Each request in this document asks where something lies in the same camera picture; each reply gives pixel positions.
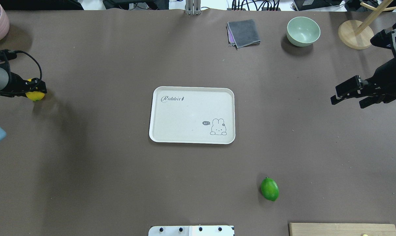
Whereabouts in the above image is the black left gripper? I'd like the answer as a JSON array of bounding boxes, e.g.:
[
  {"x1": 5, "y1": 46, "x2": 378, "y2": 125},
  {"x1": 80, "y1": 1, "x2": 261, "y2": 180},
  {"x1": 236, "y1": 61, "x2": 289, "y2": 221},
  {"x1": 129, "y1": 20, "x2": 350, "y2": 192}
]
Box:
[{"x1": 0, "y1": 73, "x2": 47, "y2": 98}]

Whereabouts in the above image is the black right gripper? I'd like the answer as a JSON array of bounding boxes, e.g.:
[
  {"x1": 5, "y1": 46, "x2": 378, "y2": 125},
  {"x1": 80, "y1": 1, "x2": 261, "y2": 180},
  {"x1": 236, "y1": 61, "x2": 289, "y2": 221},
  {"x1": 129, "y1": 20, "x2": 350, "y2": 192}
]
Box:
[{"x1": 330, "y1": 58, "x2": 396, "y2": 109}]

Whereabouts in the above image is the yellow lemon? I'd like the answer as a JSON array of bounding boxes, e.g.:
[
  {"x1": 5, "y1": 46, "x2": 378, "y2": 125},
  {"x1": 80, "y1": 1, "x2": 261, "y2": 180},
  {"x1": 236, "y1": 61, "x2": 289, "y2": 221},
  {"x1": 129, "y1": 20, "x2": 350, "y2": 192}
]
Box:
[{"x1": 24, "y1": 82, "x2": 47, "y2": 101}]

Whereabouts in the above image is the green lemon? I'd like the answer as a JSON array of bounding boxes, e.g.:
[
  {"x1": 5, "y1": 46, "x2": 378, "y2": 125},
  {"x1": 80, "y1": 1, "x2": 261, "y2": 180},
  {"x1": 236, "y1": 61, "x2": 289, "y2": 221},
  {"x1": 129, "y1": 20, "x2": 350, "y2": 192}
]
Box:
[{"x1": 260, "y1": 177, "x2": 279, "y2": 202}]

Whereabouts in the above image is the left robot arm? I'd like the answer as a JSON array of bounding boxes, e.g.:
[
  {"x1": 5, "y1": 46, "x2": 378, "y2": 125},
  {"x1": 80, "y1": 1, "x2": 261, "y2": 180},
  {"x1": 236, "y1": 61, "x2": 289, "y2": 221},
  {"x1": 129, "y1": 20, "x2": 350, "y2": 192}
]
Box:
[{"x1": 0, "y1": 67, "x2": 47, "y2": 141}]

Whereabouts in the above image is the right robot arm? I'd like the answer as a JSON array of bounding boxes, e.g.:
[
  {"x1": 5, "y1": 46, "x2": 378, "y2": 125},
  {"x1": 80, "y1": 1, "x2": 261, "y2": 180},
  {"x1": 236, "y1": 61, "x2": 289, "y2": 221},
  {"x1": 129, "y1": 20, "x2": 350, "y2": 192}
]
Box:
[{"x1": 330, "y1": 56, "x2": 396, "y2": 108}]

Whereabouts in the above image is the white rabbit tray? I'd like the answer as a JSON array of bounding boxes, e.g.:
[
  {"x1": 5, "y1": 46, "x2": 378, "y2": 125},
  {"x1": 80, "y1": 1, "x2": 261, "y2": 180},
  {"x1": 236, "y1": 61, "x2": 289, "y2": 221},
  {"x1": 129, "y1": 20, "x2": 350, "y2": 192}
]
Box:
[{"x1": 149, "y1": 86, "x2": 236, "y2": 145}]

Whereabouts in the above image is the wooden stand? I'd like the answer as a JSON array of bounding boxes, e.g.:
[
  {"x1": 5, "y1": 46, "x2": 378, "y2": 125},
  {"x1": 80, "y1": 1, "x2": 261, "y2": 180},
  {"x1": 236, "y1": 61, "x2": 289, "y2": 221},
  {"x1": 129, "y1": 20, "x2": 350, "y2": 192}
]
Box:
[{"x1": 338, "y1": 0, "x2": 396, "y2": 50}]

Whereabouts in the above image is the pale green bowl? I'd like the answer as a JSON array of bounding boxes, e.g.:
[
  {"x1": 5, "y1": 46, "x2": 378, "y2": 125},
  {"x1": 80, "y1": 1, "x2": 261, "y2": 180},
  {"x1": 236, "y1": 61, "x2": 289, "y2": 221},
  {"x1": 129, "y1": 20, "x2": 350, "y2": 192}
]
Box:
[{"x1": 286, "y1": 16, "x2": 321, "y2": 47}]

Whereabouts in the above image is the grey folded cloth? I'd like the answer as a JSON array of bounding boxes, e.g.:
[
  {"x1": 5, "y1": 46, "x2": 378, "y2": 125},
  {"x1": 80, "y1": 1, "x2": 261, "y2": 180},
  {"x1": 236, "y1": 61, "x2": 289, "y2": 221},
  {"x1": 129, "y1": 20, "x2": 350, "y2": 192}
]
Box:
[{"x1": 226, "y1": 19, "x2": 261, "y2": 49}]

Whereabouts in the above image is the wooden board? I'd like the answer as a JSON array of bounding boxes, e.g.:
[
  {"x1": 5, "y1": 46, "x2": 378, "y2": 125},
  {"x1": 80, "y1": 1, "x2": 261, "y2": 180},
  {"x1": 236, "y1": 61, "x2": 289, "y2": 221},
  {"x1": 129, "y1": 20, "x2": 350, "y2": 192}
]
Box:
[{"x1": 289, "y1": 223, "x2": 396, "y2": 236}]

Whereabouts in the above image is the white mounting plate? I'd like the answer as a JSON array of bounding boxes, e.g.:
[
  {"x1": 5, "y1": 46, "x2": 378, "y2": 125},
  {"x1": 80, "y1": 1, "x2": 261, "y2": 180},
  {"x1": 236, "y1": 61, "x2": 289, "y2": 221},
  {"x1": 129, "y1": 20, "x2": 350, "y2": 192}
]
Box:
[{"x1": 148, "y1": 225, "x2": 235, "y2": 236}]

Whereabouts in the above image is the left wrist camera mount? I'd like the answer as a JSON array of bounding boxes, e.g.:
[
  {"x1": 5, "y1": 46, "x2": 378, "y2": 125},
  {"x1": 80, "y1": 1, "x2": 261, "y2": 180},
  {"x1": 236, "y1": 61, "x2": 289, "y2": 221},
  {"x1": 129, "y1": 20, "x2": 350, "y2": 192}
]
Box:
[{"x1": 0, "y1": 49, "x2": 17, "y2": 66}]

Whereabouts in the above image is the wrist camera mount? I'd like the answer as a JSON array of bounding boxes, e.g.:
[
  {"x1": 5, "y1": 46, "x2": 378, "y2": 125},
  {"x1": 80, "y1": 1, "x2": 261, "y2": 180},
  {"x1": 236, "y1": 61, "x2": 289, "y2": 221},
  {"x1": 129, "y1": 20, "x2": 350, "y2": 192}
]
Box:
[
  {"x1": 0, "y1": 49, "x2": 17, "y2": 66},
  {"x1": 370, "y1": 23, "x2": 396, "y2": 57}
]

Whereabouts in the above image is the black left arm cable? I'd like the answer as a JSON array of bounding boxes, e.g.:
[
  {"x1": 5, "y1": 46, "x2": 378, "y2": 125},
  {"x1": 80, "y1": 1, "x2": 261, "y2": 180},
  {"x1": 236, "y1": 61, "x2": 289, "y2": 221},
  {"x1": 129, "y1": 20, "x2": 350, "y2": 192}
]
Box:
[{"x1": 1, "y1": 50, "x2": 43, "y2": 86}]

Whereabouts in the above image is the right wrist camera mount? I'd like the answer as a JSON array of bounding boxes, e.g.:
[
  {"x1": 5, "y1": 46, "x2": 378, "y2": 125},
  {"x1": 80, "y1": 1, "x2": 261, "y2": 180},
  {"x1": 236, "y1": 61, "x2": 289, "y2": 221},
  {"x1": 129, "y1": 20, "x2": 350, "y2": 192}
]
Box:
[{"x1": 370, "y1": 23, "x2": 396, "y2": 57}]

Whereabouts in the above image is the metal bracket post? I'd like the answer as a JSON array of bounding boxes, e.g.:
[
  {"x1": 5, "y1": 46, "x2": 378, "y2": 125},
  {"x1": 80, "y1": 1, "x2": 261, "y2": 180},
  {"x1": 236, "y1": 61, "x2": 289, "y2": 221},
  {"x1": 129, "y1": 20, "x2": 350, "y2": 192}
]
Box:
[{"x1": 185, "y1": 0, "x2": 202, "y2": 15}]

